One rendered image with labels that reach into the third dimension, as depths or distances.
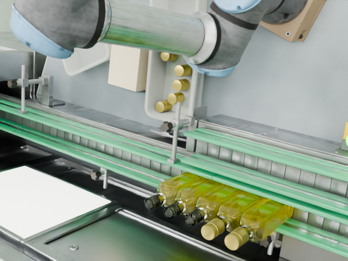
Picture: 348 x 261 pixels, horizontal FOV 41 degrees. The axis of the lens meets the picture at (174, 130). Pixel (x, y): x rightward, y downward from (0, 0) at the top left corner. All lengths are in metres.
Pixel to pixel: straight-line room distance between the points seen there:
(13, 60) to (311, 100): 1.13
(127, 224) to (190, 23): 0.58
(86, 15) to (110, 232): 0.62
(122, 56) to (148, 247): 0.63
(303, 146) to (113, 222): 0.54
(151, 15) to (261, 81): 0.51
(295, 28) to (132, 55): 0.53
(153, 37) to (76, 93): 0.90
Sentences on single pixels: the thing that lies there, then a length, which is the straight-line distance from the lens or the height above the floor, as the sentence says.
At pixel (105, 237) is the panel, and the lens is 1.21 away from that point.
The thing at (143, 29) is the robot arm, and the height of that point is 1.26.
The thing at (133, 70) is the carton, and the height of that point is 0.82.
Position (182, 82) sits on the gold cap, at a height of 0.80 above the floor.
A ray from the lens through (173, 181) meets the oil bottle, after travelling 1.18.
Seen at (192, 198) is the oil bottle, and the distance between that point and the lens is 1.10.
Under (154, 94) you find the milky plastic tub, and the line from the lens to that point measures 1.45.
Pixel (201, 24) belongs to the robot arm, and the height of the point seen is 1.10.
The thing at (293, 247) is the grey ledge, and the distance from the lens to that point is 1.25.
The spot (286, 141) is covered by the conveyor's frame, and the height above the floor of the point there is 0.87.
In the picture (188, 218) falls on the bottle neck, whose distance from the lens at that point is 1.06.
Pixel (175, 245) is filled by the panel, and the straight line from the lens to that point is 1.20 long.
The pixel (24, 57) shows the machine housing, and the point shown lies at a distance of 1.91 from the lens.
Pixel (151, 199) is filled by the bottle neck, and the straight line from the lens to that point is 1.10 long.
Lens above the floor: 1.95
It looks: 53 degrees down
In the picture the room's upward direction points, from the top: 106 degrees counter-clockwise
